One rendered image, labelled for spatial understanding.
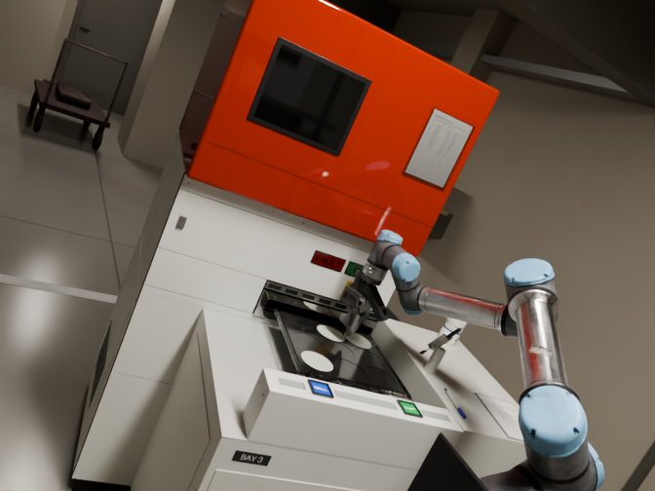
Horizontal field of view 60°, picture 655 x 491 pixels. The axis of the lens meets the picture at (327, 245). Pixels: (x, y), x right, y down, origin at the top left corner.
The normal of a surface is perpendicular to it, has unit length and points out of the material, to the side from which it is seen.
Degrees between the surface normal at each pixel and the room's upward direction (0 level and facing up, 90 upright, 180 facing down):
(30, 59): 90
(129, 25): 90
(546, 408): 50
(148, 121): 90
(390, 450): 90
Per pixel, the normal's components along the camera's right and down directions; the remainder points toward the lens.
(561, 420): -0.33, -0.70
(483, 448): 0.26, 0.37
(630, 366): -0.83, -0.24
